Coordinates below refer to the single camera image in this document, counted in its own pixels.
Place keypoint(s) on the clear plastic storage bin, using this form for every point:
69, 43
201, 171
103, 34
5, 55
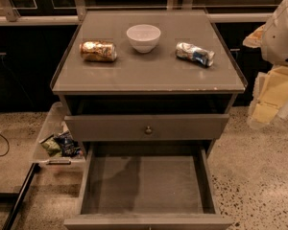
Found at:
53, 125

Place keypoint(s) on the white metal railing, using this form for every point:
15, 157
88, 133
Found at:
86, 10

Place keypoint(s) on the brass drawer knob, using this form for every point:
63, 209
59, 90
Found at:
148, 130

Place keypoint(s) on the grey drawer cabinet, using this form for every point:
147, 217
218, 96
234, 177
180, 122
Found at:
153, 83

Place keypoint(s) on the green snack bag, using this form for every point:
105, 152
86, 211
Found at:
51, 146

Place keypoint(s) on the orange gold soda can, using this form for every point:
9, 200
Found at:
98, 50

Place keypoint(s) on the dark blue snack bag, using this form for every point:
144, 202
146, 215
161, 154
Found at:
69, 147

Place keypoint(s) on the black floor rail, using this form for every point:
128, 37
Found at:
14, 200

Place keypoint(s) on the white ceramic bowl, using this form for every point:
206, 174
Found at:
143, 37

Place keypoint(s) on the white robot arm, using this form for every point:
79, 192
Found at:
274, 45

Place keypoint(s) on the crushed silver blue redbull can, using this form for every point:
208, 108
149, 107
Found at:
194, 53

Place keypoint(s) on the grey top drawer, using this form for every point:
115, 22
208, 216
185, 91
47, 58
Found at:
99, 128

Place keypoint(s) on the grey open middle drawer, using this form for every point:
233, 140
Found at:
152, 187

